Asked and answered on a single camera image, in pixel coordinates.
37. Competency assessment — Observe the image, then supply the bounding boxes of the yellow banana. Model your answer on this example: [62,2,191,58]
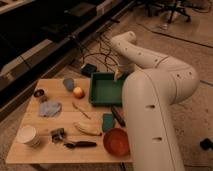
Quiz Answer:
[74,122,102,136]

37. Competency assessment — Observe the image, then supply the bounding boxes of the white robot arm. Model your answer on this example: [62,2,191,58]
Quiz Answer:
[110,31,199,171]

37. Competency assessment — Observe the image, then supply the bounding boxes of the red bowl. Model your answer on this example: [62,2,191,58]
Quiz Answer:
[103,128,130,156]

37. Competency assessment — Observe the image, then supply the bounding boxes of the green plastic tray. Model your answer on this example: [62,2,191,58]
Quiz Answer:
[88,72,126,106]

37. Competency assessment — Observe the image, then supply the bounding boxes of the black power box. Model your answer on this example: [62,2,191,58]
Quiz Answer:
[81,63,97,77]

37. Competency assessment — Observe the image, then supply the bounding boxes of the red yellow apple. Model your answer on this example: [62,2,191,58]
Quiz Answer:
[73,87,85,99]

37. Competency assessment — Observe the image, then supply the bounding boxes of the wooden stick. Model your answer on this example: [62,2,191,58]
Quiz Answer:
[72,102,91,119]

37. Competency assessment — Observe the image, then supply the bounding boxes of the grey blue stone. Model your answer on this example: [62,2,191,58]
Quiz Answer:
[63,78,74,92]

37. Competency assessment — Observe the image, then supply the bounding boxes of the blue cloth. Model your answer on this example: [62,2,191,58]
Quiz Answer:
[39,101,62,117]

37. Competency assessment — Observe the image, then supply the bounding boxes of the small metal cup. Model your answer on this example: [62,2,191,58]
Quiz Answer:
[34,89,47,103]

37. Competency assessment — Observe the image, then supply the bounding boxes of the metal binder clip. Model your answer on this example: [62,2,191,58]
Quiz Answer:
[51,128,65,143]

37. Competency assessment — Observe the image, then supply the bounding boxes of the white paper cup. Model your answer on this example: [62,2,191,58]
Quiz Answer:
[16,125,40,147]

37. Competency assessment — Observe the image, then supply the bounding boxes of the office chair base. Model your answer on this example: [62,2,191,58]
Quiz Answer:
[143,0,193,24]

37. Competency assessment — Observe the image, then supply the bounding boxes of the black object on floor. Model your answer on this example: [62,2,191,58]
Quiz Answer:
[200,138,213,150]

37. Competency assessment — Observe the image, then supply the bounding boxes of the black cables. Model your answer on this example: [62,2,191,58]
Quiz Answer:
[71,33,126,73]

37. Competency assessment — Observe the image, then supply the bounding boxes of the black handled utensil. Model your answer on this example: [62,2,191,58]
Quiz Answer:
[64,141,97,149]

